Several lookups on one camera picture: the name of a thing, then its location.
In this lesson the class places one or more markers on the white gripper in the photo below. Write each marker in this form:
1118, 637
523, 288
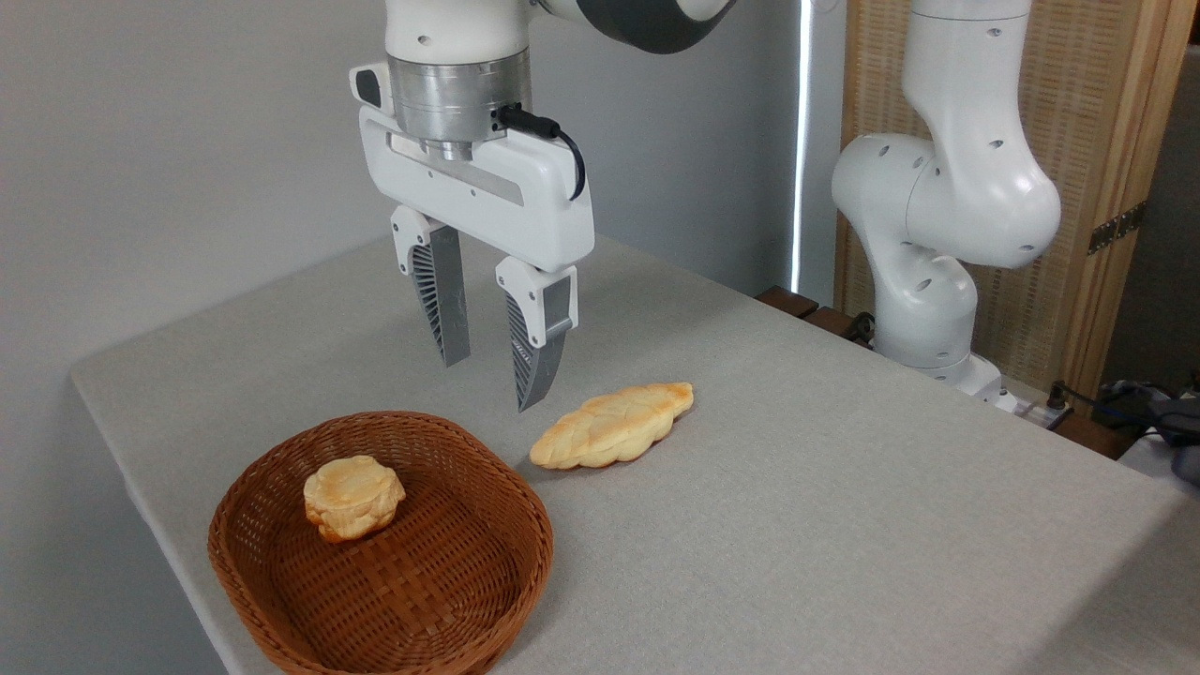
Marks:
487, 197

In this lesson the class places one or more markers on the long braided bread loaf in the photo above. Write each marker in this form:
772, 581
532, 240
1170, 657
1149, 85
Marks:
609, 427

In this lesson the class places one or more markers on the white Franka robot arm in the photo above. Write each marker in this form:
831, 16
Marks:
966, 187

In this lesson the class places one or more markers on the round golden bread bun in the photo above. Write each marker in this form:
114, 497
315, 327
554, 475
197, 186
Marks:
352, 497

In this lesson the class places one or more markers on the brown wicker basket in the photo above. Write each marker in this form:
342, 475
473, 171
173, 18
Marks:
422, 581

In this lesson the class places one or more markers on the metal screen hinge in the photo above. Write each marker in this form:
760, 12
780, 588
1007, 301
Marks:
1116, 228

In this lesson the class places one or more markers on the wooden rattan folding screen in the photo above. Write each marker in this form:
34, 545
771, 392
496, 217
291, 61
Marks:
1097, 112

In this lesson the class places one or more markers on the grey bag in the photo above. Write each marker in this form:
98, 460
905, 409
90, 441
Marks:
1183, 441

